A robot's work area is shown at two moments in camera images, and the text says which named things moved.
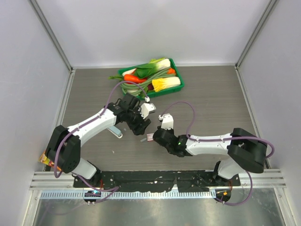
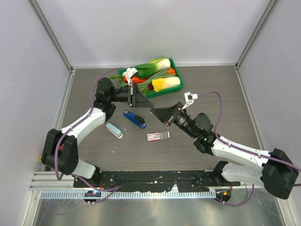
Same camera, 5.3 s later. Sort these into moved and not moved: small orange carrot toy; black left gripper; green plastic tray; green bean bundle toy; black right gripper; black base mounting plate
Moved: black left gripper; black right gripper
Not moved: small orange carrot toy; green bean bundle toy; green plastic tray; black base mounting plate
